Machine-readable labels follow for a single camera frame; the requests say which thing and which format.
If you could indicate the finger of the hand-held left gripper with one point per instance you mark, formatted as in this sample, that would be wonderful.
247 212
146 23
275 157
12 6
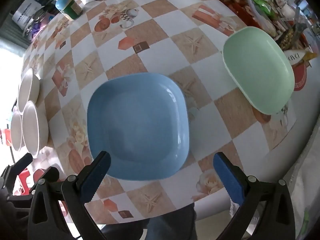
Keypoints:
50 173
23 161

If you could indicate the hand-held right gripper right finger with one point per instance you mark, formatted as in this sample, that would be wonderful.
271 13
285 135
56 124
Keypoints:
231 180

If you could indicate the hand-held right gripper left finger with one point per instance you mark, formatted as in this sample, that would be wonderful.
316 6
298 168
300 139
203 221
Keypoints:
96 177

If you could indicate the white bowl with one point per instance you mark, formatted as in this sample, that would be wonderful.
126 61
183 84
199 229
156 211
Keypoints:
28 86
33 127
16 132

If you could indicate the blue square plate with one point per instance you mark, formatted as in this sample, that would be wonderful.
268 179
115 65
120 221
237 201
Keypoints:
137 127

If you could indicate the round red label lid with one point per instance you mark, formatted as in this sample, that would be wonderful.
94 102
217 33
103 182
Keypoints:
298 75

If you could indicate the checkered printed tablecloth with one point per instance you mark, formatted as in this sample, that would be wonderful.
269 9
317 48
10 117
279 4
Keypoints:
160 42

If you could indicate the white printed box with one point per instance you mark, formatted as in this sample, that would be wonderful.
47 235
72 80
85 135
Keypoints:
28 10

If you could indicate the red tray of snacks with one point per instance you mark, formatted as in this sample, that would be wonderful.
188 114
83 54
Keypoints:
275 12

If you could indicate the green packet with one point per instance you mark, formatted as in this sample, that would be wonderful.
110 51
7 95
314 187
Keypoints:
261 5

